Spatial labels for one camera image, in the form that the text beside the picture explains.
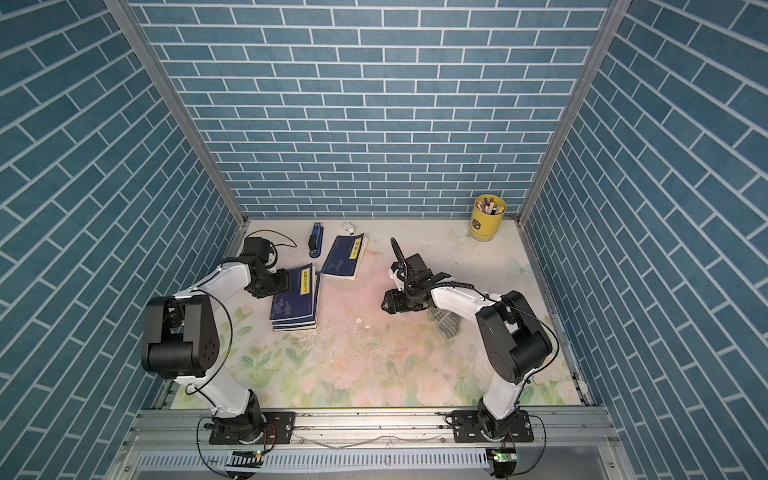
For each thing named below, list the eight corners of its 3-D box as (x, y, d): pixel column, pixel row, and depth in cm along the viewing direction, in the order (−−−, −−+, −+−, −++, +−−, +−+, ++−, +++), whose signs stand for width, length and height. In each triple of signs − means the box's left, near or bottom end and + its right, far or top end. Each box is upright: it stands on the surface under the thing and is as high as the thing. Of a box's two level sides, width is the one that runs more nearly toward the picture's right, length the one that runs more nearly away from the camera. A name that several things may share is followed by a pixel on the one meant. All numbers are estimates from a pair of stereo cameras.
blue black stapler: (307, 258, 110) (305, 251, 106) (315, 228, 120) (313, 220, 117) (319, 258, 110) (316, 251, 107) (325, 228, 120) (323, 220, 117)
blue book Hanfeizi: (323, 275, 106) (321, 270, 103) (340, 236, 118) (339, 230, 115) (355, 281, 104) (354, 275, 102) (369, 240, 117) (368, 235, 114)
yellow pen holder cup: (469, 241, 116) (477, 216, 105) (465, 219, 124) (471, 194, 113) (500, 241, 116) (510, 216, 106) (493, 220, 124) (503, 194, 113)
